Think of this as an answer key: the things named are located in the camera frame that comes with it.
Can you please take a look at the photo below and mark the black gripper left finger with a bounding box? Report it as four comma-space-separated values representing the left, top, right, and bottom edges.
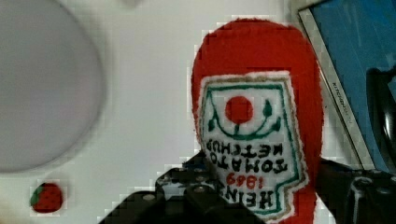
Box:
155, 151, 221, 200

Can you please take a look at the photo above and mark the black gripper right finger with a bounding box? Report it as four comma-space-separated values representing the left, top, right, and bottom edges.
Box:
316, 159, 396, 224

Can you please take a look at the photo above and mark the red plush ketchup bottle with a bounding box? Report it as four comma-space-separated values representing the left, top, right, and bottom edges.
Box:
191, 19, 323, 224

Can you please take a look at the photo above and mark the red plush strawberry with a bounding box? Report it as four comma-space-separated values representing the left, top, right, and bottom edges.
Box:
30, 183, 64, 214

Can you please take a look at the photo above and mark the silver toaster oven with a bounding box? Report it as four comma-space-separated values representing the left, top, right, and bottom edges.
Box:
291, 0, 395, 174

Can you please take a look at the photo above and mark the lavender round plate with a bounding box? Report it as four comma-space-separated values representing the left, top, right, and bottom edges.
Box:
0, 0, 106, 173

